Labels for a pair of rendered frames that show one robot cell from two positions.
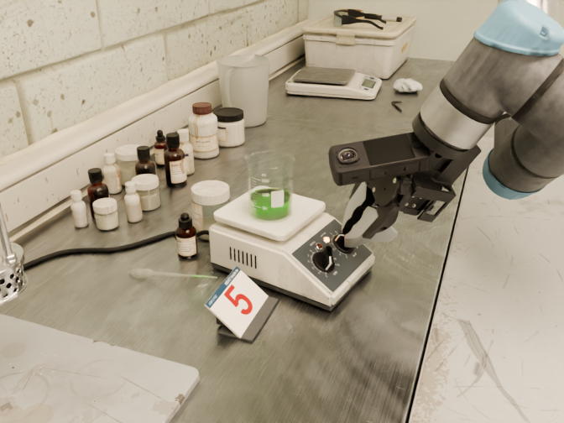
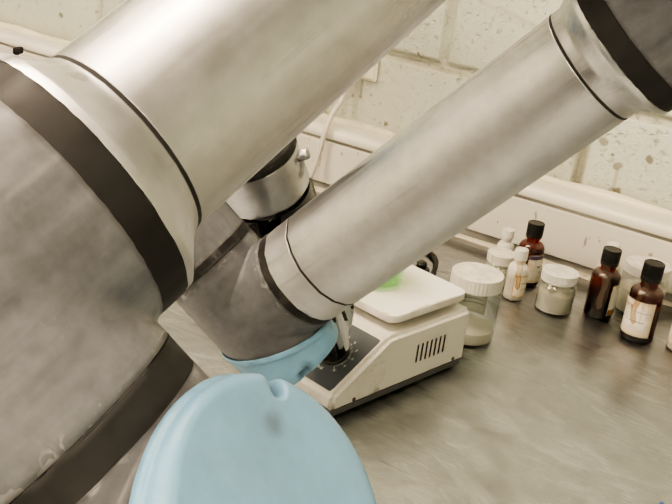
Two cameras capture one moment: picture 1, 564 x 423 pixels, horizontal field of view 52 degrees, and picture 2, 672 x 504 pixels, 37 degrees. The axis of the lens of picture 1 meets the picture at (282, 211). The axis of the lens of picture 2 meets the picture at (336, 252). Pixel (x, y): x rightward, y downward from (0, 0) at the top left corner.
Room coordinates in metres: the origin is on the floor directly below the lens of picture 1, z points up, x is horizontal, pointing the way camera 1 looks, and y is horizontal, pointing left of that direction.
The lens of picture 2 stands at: (0.83, -0.94, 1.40)
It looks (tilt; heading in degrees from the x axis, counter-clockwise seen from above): 22 degrees down; 100
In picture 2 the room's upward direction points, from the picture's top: 7 degrees clockwise
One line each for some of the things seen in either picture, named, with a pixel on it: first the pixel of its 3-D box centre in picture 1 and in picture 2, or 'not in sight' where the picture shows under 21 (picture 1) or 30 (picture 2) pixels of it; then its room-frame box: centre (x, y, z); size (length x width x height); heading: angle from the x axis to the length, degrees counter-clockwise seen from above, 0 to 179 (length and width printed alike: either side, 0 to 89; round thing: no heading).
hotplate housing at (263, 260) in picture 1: (285, 242); (366, 329); (0.71, -0.01, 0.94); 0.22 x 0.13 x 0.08; 57
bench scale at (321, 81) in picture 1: (334, 82); not in sight; (1.68, -0.15, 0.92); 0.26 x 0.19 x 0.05; 75
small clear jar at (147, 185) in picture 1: (146, 192); (556, 290); (0.91, 0.23, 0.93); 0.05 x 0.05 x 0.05
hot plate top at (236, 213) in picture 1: (270, 211); (388, 286); (0.72, 0.02, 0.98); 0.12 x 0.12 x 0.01; 57
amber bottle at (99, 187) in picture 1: (98, 193); (530, 252); (0.87, 0.30, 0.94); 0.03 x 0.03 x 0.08
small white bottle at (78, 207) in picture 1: (78, 208); (505, 250); (0.84, 0.33, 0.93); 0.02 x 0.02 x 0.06
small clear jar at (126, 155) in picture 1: (132, 165); (642, 287); (1.01, 0.28, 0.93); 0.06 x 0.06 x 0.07
